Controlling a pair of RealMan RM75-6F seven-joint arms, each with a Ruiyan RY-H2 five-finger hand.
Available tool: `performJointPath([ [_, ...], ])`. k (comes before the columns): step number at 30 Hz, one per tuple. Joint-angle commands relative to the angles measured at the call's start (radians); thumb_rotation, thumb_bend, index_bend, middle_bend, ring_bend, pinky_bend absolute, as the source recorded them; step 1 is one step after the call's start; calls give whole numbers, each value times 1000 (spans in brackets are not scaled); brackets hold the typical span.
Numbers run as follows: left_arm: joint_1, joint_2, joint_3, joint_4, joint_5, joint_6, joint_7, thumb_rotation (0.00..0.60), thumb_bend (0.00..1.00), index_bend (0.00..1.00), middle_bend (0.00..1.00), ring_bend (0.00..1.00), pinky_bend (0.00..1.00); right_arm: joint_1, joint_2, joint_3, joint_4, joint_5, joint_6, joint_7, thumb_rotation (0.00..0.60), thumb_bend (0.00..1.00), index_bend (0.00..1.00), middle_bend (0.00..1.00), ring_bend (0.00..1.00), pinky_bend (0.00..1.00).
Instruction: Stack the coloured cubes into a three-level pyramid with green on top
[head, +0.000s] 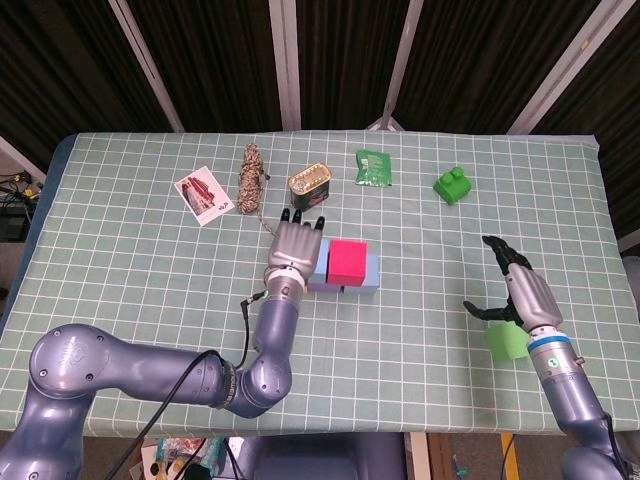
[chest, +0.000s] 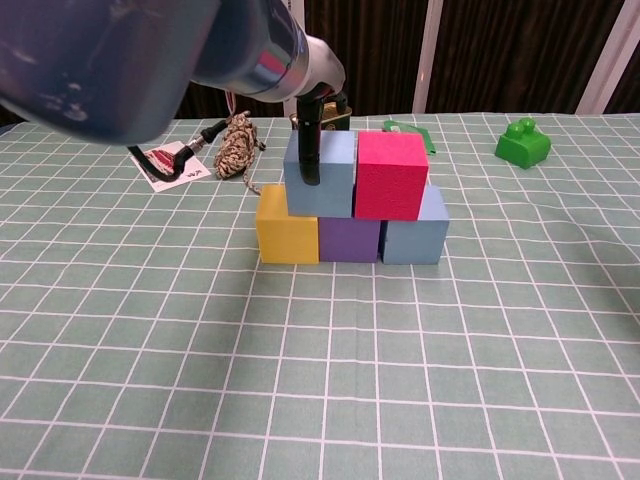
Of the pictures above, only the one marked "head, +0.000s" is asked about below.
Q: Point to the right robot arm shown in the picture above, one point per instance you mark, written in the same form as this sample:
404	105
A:
570	395

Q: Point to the white frame post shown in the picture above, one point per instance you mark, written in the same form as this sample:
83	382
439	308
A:
145	65
565	65
403	65
285	65

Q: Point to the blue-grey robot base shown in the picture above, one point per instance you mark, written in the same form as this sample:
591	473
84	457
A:
320	460

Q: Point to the white photo card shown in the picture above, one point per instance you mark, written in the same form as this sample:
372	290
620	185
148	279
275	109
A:
202	197

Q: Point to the green studded toy brick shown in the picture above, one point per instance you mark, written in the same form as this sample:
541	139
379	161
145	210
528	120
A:
451	187

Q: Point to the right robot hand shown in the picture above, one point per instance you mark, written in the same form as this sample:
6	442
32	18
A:
535	297

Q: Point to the purple foam cube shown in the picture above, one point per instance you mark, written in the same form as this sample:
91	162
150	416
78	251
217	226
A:
325	287

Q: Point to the green snack packet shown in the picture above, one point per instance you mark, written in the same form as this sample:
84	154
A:
373	167

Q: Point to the dark green meat tin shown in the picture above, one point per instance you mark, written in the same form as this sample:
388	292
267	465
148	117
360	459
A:
309	190

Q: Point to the pink foam cube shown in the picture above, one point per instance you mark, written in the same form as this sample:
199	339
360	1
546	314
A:
347	260

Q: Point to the colourful floor clutter pile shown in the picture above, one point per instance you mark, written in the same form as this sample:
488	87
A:
170	450

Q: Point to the green checked tablecloth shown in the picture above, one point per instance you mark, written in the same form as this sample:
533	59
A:
400	380

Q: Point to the white table leg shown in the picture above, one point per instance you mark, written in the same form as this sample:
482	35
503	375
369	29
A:
419	457

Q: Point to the green foam cube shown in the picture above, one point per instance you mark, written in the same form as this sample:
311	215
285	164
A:
505	345

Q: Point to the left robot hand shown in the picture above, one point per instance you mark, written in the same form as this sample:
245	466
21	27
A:
295	245

